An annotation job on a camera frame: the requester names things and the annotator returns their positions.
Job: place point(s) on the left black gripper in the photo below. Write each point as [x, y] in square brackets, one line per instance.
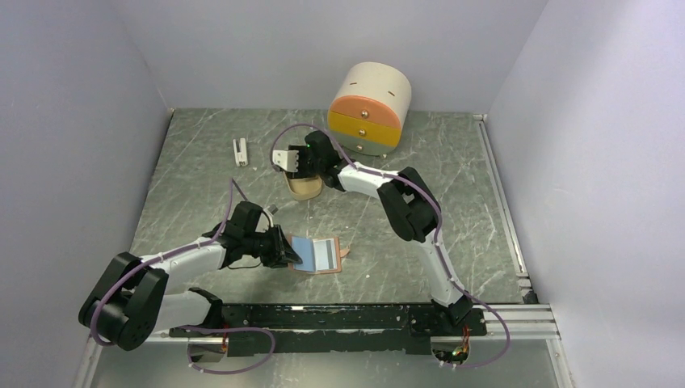
[281, 254]

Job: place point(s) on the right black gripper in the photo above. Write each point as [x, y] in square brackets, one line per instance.
[303, 151]

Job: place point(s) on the pink card holder wallet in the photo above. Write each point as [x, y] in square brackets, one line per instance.
[304, 249]

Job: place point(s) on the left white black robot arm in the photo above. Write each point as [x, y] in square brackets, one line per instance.
[137, 296]

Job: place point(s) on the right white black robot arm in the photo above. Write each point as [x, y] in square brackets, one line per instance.
[412, 211]

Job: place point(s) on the beige oval tray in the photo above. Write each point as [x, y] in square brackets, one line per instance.
[303, 189]

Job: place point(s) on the round three-drawer organizer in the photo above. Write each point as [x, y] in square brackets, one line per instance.
[369, 110]

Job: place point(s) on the small white clip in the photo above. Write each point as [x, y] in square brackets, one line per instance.
[240, 152]

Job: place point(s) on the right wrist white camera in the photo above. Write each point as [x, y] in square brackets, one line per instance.
[285, 160]

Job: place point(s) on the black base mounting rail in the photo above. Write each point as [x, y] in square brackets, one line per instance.
[408, 327]

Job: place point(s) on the aluminium frame rail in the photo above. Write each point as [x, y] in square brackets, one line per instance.
[453, 153]

